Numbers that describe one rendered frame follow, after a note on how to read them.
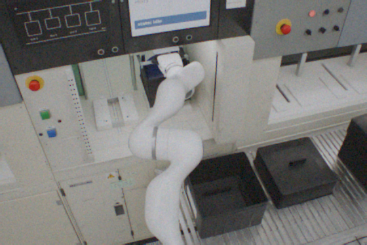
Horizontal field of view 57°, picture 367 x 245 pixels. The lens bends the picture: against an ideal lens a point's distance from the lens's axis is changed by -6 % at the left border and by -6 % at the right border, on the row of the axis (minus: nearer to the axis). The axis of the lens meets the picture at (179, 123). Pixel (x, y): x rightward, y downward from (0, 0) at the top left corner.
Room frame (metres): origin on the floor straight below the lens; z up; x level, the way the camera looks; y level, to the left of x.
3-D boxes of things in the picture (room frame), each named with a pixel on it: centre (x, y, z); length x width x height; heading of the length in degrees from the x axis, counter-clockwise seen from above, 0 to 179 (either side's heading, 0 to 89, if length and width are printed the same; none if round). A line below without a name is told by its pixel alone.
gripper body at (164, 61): (1.31, 0.04, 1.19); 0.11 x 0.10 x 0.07; 16
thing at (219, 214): (0.86, -0.18, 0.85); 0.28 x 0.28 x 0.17; 14
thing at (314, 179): (1.01, -0.53, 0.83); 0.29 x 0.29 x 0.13; 14
